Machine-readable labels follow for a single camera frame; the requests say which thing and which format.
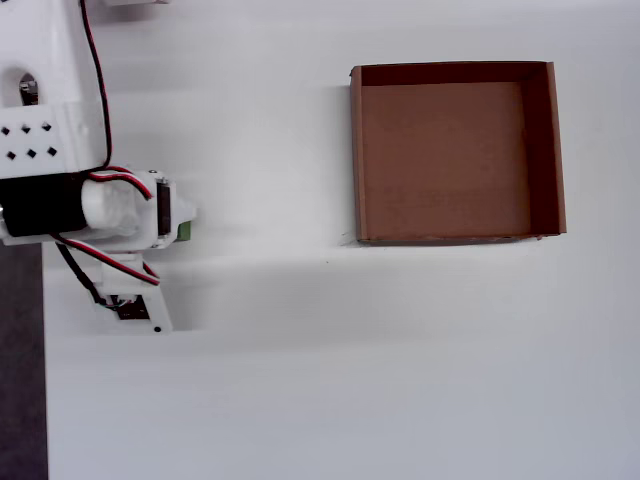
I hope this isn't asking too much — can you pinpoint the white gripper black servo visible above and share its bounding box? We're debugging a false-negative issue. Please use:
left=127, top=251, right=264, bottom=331
left=82, top=169, right=200, bottom=250

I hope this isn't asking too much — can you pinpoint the brown cardboard box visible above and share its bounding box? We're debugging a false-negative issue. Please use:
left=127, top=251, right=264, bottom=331
left=348, top=60, right=568, bottom=246

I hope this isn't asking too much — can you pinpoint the red black servo cable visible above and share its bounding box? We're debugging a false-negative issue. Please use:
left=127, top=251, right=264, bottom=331
left=78, top=0, right=154, bottom=201
left=49, top=232, right=162, bottom=287

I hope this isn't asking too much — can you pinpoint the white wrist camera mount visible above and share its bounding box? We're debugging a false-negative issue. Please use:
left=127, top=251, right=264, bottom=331
left=91, top=249, right=175, bottom=335

